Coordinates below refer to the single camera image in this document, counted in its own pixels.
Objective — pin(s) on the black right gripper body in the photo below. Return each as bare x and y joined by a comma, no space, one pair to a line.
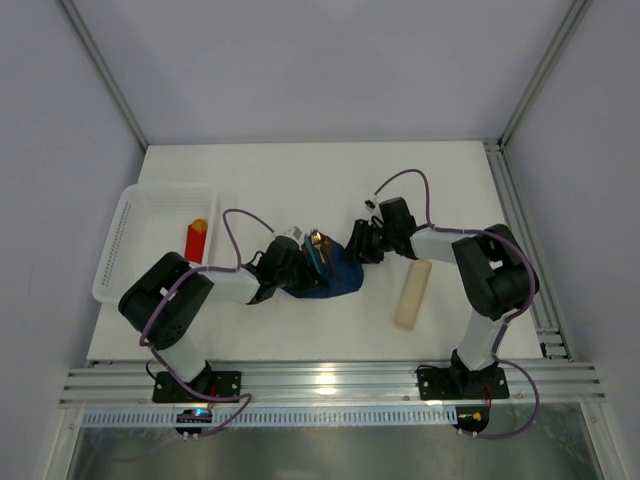
360,241

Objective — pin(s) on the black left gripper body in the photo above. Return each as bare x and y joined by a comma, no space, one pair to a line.
304,266

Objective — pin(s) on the teal plastic knife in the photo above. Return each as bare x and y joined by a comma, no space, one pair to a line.
313,255

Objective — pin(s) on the gold fork green handle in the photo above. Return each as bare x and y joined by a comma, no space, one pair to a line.
316,237

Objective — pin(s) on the blue paper napkin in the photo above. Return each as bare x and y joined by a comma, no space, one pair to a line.
350,278

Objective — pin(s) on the brown wooden spoon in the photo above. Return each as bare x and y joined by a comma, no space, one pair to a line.
327,249

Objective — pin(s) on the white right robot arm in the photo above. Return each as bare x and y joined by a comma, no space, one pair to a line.
498,280

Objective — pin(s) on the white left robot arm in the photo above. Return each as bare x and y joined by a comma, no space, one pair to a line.
163,303

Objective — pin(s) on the beige cutlery tray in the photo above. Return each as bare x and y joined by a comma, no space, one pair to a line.
412,295

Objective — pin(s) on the red bottle orange cap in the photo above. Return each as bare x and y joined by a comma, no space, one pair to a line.
196,241

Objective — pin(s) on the white plastic basket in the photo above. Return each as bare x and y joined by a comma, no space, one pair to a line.
150,220

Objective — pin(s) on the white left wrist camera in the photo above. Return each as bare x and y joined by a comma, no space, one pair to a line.
294,233

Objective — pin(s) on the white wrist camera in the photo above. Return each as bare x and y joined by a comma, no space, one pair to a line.
372,207
294,233

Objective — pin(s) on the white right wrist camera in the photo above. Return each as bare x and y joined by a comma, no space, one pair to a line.
372,207

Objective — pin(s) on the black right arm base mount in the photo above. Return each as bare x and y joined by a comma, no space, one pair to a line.
453,383

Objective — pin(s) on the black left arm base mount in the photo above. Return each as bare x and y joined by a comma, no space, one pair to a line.
215,384

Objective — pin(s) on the white slotted cable duct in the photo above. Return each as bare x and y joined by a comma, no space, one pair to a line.
257,417

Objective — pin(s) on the aluminium side rail right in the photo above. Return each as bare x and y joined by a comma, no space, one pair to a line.
545,314

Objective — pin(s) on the aluminium table edge rail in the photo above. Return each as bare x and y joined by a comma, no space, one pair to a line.
280,384

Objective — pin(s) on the aluminium frame post right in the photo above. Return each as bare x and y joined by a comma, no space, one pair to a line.
553,52

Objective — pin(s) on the aluminium frame post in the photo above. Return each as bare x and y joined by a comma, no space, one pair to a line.
553,52
93,52

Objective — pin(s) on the aluminium frame post left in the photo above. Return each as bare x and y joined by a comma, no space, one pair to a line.
93,52

